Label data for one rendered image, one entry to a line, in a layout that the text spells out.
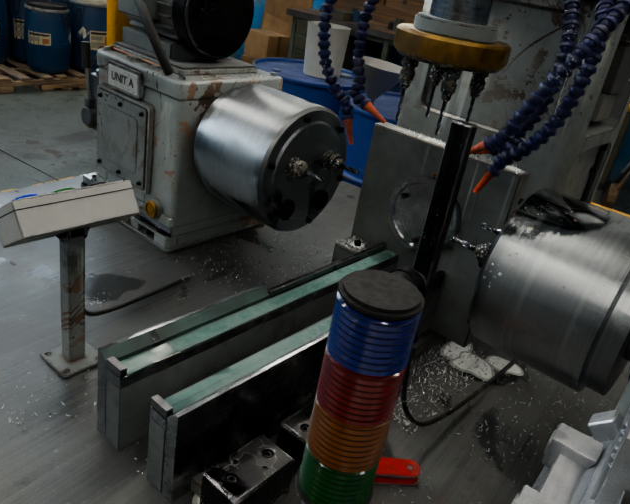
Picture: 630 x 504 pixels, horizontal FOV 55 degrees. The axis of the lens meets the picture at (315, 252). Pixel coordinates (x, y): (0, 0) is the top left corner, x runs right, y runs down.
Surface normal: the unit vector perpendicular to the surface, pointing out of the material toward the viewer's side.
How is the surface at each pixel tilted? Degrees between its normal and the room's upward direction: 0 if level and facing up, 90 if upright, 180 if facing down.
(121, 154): 90
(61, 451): 0
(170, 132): 90
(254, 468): 0
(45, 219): 57
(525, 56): 90
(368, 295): 0
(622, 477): 90
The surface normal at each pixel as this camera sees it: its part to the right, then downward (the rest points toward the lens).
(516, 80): -0.65, 0.24
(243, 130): -0.46, -0.26
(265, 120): -0.33, -0.48
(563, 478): 0.16, -0.89
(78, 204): 0.71, -0.15
